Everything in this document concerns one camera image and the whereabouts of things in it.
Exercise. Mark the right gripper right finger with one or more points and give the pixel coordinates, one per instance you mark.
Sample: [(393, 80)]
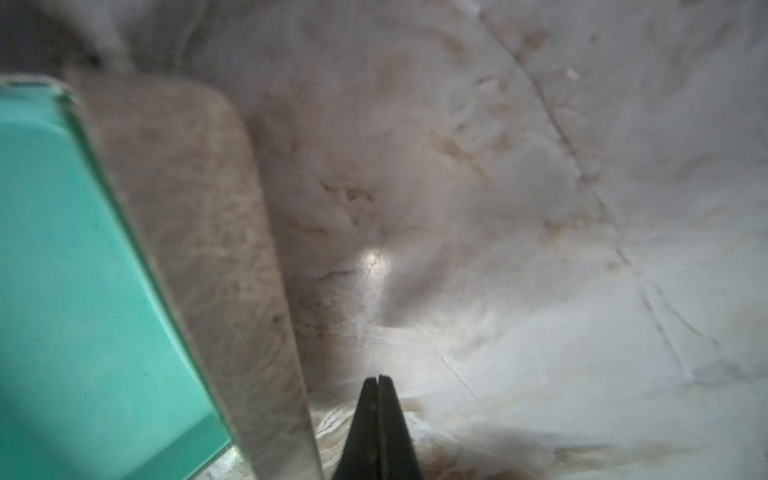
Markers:
[(397, 457)]

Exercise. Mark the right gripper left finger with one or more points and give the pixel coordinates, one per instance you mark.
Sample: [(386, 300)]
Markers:
[(359, 459)]

